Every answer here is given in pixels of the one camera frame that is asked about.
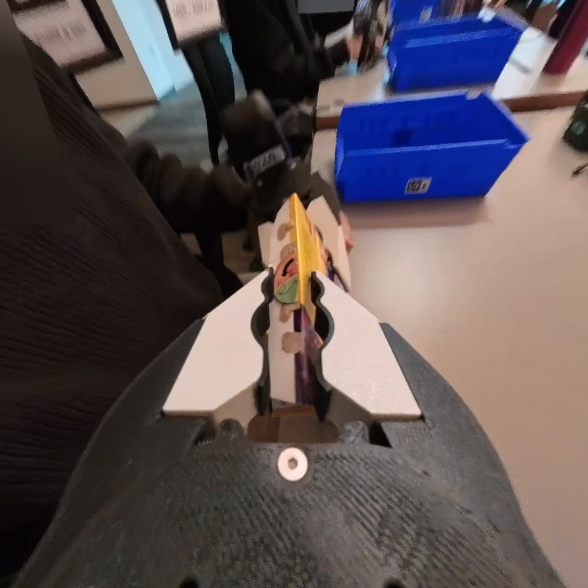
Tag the white box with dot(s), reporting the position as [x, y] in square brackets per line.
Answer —
[523, 59]

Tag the colourful lego box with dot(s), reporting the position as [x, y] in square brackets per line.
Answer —
[305, 248]

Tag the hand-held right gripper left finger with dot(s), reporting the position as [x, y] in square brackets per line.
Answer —
[220, 367]

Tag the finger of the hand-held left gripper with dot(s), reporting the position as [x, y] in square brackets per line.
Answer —
[327, 218]
[267, 248]

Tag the framed wall picture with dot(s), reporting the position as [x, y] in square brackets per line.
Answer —
[59, 32]

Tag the dark green object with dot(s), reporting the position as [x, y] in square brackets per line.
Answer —
[578, 124]

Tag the blue plastic bin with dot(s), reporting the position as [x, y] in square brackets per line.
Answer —
[450, 55]
[427, 151]

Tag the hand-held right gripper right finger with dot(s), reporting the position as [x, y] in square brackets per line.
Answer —
[367, 367]

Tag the maroon cloth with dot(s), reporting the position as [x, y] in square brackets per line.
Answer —
[569, 36]

